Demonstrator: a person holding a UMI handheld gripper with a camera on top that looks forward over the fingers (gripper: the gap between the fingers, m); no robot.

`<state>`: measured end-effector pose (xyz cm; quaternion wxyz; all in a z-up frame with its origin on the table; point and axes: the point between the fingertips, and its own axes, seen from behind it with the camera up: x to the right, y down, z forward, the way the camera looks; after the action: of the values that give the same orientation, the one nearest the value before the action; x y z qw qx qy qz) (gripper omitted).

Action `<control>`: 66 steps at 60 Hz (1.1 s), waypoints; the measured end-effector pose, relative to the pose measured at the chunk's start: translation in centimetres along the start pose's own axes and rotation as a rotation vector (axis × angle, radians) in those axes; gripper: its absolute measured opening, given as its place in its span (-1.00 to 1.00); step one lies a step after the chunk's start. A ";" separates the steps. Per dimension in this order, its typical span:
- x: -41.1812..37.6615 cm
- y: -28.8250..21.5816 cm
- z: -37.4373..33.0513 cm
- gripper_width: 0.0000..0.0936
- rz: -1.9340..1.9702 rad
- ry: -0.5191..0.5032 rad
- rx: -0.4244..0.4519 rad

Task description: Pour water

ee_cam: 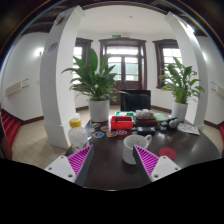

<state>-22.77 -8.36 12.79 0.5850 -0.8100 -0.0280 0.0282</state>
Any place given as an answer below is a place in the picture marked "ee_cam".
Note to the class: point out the printed paper sheet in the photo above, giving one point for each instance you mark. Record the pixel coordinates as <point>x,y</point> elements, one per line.
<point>190,129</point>

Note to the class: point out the white speckled ceramic mug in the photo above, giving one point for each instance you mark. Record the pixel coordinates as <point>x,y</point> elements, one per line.
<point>129,142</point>

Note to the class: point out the grey round gadget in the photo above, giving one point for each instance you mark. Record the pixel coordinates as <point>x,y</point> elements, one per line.
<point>173,124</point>

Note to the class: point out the black small device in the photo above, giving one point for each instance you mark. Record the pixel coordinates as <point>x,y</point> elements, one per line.
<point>146,130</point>

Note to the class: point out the right wooden framed window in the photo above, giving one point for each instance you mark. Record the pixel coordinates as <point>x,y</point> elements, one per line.
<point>166,50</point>

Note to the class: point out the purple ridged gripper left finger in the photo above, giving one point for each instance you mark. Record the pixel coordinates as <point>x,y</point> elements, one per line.
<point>74,167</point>

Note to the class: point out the left white pillar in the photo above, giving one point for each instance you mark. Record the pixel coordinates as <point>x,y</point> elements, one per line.
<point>57,99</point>

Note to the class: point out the clear bottle yellow cap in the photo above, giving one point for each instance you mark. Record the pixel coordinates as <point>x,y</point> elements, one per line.
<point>77,135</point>

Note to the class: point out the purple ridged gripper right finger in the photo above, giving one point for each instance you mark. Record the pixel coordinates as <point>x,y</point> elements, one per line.
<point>152,167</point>

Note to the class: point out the right white pillar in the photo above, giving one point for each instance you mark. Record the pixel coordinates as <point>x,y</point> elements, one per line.
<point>192,55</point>

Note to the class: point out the purple round coaster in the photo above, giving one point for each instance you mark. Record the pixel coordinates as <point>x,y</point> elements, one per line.
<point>121,132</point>

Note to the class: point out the potted plant white pot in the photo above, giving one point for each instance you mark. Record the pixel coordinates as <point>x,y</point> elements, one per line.
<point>95,80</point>
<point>181,81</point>

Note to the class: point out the left potted plant white pot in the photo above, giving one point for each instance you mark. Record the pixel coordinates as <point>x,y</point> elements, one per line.
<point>95,80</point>

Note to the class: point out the dark wooden double door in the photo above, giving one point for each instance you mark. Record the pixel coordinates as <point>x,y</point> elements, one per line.
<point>129,59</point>

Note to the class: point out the red round coaster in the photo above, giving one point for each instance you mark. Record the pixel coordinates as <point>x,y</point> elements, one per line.
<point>167,151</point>

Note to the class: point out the dark box with white items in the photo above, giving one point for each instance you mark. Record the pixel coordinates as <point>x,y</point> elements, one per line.
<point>145,118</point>

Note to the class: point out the left wooden framed window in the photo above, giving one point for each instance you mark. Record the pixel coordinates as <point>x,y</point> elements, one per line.
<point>81,49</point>

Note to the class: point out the wooden framed window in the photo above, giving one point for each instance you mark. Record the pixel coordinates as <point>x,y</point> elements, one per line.
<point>81,49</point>
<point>166,50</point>

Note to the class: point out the black office chair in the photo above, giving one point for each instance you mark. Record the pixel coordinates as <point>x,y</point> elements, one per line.
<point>132,100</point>

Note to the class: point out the green flat tray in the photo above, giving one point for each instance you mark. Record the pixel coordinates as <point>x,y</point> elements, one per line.
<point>159,117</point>

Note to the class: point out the right potted plant white pot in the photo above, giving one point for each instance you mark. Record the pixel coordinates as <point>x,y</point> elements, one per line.
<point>181,81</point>

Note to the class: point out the green exit sign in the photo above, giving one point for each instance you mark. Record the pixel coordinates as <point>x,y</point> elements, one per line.
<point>116,36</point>

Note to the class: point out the colourful round coaster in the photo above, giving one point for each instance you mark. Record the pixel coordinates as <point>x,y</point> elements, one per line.
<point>98,134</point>

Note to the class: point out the red plastic box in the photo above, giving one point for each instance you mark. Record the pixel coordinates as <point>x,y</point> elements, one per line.
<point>122,122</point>

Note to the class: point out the white pillar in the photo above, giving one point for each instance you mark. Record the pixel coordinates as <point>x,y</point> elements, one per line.
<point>57,99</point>
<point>192,55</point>

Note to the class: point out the orange round coaster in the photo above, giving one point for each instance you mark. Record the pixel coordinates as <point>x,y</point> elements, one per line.
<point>111,134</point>

